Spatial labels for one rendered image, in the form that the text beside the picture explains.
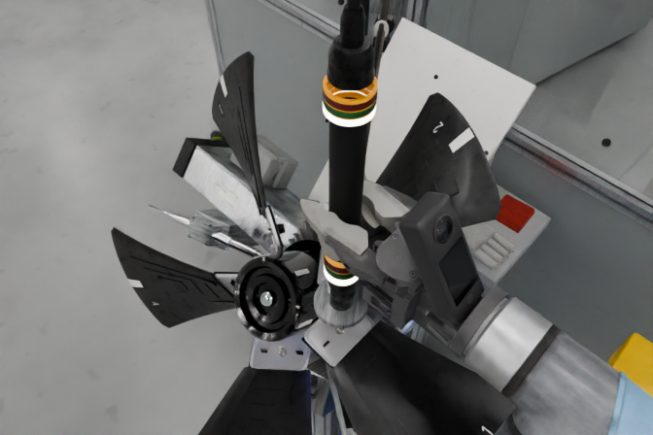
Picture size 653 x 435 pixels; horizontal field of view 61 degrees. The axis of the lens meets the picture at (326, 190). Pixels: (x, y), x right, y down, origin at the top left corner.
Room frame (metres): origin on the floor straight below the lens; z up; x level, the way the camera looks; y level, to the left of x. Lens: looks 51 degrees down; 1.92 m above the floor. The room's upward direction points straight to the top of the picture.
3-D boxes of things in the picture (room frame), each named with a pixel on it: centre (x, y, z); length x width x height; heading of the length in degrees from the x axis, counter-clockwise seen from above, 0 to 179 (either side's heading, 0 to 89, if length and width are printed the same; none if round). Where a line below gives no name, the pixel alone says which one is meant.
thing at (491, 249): (0.71, -0.35, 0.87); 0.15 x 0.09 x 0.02; 42
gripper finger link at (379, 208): (0.36, -0.04, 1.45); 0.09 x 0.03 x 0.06; 36
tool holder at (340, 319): (0.35, -0.02, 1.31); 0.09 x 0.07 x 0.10; 171
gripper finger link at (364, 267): (0.29, -0.04, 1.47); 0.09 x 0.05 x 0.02; 56
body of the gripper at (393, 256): (0.27, -0.10, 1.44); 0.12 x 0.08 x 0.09; 46
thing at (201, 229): (0.59, 0.22, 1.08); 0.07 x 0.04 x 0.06; 56
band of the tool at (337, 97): (0.34, -0.02, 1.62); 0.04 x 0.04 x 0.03
